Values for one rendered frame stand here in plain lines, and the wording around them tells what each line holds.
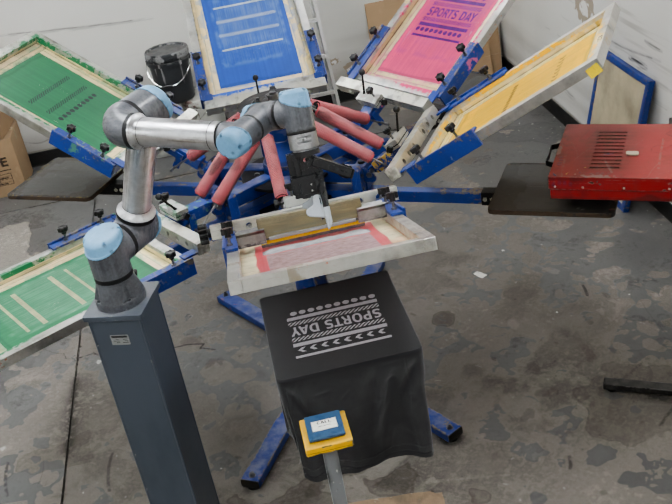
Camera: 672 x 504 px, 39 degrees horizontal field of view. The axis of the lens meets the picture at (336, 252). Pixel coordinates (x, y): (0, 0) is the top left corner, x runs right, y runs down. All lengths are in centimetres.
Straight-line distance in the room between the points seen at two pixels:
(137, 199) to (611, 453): 209
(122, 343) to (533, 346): 214
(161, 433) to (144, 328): 40
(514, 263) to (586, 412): 123
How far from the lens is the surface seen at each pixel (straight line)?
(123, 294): 283
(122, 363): 295
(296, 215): 315
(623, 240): 519
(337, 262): 258
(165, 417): 304
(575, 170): 344
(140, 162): 272
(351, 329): 297
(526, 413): 405
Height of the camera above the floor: 262
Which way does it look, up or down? 29 degrees down
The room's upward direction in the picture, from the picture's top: 10 degrees counter-clockwise
